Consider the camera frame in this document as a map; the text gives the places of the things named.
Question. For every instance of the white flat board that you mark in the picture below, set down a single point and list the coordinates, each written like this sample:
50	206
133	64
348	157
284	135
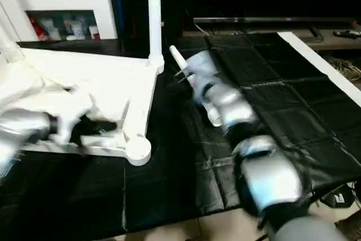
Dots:
321	66

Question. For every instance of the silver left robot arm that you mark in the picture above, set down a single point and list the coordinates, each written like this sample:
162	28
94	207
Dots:
22	134

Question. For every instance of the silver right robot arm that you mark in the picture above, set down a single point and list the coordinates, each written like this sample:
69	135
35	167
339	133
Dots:
254	150

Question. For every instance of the white plastic table top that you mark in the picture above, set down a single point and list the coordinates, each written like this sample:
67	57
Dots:
101	83

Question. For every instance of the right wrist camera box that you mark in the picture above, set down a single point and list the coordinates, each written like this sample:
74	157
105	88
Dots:
200	65

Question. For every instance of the red bottle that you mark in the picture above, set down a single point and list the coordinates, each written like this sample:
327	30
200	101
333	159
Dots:
36	26

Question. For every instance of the black work mat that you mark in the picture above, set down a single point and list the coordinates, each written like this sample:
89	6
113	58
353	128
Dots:
271	117

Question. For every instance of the small black device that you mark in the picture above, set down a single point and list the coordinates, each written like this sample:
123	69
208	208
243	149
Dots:
347	33

